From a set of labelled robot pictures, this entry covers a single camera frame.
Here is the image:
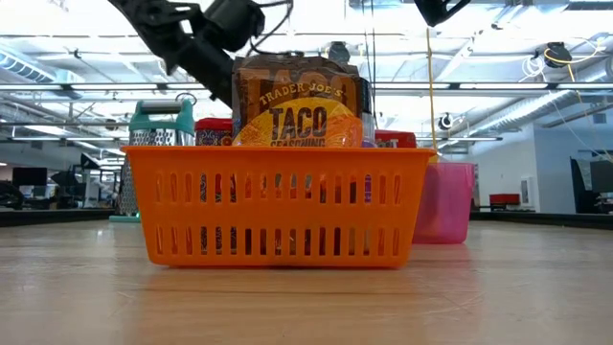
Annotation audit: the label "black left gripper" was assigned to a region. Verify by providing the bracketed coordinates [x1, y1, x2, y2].
[107, 0, 266, 109]

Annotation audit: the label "red lidded paprika tin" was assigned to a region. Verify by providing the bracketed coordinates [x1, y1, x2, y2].
[193, 117, 236, 148]

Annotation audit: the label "red mini cereal box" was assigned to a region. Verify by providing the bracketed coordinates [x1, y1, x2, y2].
[375, 128, 418, 149]

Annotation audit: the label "orange slotted plastic basket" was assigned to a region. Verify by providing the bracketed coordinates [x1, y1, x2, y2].
[122, 146, 437, 269]

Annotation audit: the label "pink plastic bin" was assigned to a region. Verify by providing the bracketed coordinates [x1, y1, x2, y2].
[411, 161, 477, 245]

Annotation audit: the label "red rectangular object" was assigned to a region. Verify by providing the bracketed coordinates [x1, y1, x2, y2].
[488, 194, 522, 207]

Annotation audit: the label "black monitor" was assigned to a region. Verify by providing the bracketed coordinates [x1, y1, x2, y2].
[11, 167, 49, 188]

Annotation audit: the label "steel box grater teal handle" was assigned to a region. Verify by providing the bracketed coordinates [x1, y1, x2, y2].
[108, 93, 197, 224]

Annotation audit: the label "yellow hanging cable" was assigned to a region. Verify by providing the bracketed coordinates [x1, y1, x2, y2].
[424, 26, 440, 164]

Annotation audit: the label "black hanging cables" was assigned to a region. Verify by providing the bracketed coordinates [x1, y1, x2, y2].
[362, 0, 378, 141]

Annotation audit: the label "black aluminium table frame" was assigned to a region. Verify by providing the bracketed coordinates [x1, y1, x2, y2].
[0, 208, 613, 230]

